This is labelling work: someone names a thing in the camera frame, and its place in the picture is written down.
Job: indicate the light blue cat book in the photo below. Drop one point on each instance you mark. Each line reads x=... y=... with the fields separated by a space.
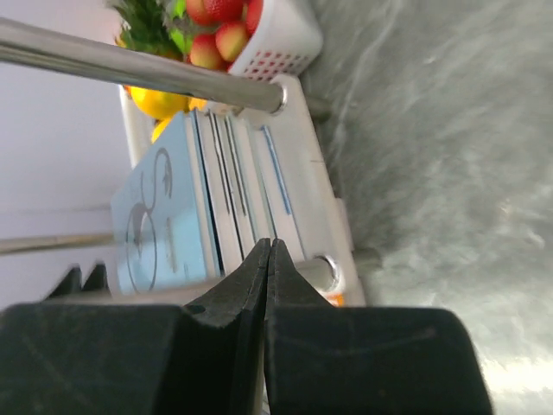
x=163 y=228

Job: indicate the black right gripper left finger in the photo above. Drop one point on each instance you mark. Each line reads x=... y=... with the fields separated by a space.
x=201 y=357

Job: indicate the orange Treehouse book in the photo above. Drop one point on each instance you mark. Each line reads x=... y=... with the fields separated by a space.
x=336 y=299

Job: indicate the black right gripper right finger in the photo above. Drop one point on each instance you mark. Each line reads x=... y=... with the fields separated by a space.
x=322 y=359

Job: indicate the white fruit basket picture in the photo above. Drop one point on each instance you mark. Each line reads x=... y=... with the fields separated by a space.
x=253 y=39

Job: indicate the white two-tier shelf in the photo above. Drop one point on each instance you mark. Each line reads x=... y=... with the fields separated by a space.
x=279 y=105

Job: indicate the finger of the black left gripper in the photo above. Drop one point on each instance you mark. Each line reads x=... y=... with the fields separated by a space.
x=73 y=283

